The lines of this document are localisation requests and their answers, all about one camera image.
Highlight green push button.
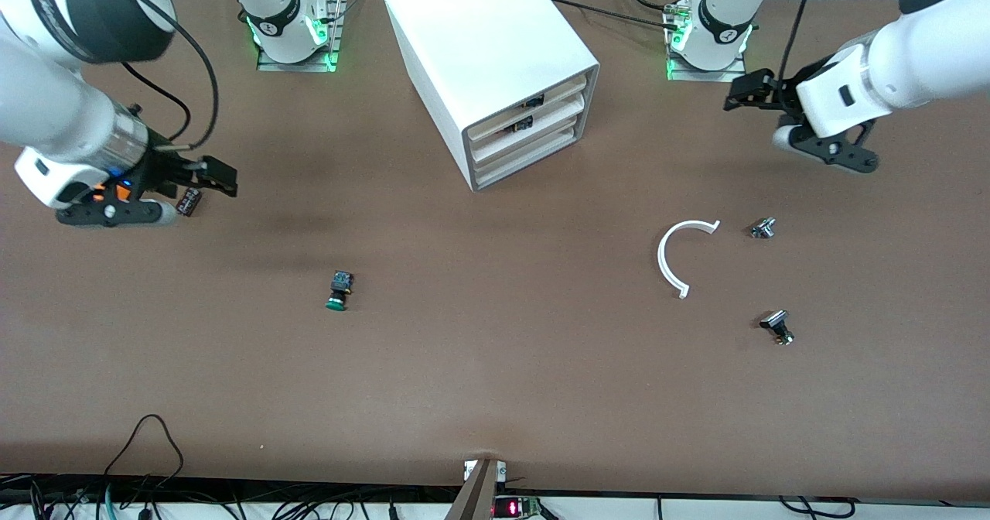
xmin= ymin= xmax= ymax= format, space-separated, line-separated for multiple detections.
xmin=325 ymin=270 xmax=355 ymax=312

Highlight highest white cabinet drawer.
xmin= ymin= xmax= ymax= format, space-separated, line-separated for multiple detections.
xmin=466 ymin=74 xmax=589 ymax=143

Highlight middle white cabinet drawer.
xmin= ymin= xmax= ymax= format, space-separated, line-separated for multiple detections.
xmin=470 ymin=94 xmax=585 ymax=165

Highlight white drawer cabinet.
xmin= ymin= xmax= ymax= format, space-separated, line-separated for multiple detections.
xmin=383 ymin=0 xmax=601 ymax=193

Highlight device with red display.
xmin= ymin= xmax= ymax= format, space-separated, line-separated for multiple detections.
xmin=493 ymin=497 xmax=542 ymax=519

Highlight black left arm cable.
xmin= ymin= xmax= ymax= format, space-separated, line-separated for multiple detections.
xmin=776 ymin=0 xmax=822 ymax=112

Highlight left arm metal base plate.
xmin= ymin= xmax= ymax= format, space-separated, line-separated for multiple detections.
xmin=665 ymin=2 xmax=749 ymax=83

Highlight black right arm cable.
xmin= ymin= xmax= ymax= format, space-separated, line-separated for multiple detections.
xmin=116 ymin=0 xmax=220 ymax=149

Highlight white half-ring clip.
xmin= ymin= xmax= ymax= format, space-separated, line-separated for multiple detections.
xmin=657 ymin=220 xmax=722 ymax=300

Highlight black cable to arm base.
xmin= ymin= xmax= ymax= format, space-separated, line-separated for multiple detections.
xmin=549 ymin=0 xmax=681 ymax=32

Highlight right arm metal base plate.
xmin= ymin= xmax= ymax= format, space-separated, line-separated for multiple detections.
xmin=257 ymin=0 xmax=347 ymax=73

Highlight black knob switch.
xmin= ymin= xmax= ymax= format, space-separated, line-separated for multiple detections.
xmin=760 ymin=310 xmax=795 ymax=347

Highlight thin black looped cable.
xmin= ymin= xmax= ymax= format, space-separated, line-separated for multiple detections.
xmin=104 ymin=414 xmax=185 ymax=498

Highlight tangled black cable bundle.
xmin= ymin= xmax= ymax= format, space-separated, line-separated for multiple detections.
xmin=0 ymin=474 xmax=465 ymax=520

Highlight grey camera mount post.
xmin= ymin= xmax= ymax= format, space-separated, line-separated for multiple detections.
xmin=445 ymin=458 xmax=504 ymax=520

